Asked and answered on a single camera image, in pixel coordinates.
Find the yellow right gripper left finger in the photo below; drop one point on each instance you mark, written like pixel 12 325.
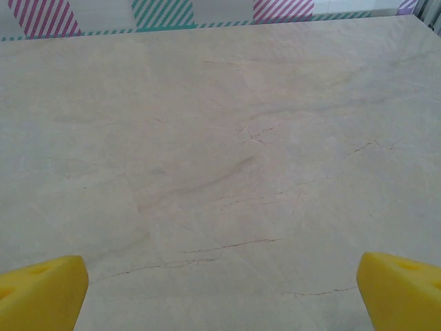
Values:
pixel 41 296

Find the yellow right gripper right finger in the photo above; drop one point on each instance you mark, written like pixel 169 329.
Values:
pixel 403 296

